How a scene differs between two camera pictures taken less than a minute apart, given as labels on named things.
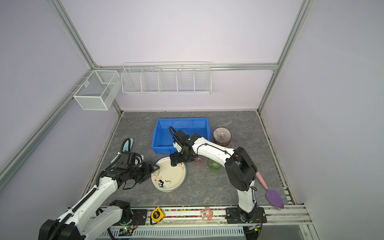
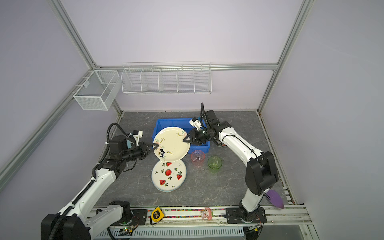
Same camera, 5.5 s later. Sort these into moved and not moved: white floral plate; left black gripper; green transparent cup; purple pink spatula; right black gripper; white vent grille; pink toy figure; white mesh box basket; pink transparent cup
Moved: right black gripper; left black gripper; white floral plate
Not moved: purple pink spatula; pink transparent cup; white vent grille; pink toy figure; green transparent cup; white mesh box basket
